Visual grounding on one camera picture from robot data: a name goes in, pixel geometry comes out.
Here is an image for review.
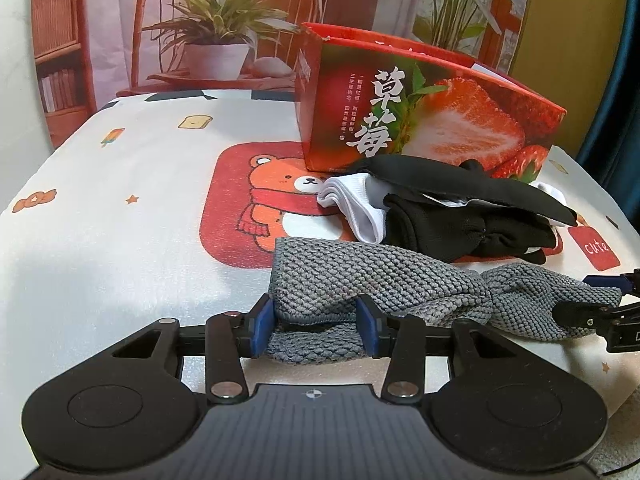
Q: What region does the wooden panel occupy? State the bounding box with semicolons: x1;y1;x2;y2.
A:
510;0;631;151

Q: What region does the teal curtain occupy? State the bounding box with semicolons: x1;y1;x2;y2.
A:
577;0;640;196

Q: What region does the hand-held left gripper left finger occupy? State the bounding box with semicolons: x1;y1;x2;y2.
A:
107;294;277;405

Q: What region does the white cotton glove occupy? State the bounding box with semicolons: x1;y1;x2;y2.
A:
316;171;390;245
532;182;568;206

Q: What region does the red cardboard box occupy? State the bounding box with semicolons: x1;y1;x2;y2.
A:
295;22;568;183

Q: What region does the printed wall tapestry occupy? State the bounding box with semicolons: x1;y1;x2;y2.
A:
30;0;536;148

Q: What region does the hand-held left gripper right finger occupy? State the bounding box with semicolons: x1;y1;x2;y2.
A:
354;294;506;405

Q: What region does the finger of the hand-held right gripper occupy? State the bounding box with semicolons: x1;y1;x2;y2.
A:
582;269;640;295
552;301;626;333

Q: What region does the grey knit cloth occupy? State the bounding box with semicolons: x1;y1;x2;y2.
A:
260;236;623;366

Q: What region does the black glove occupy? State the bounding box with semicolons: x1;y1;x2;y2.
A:
382;192;558;265

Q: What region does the white bear printed mat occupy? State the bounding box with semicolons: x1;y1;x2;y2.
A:
0;89;640;476

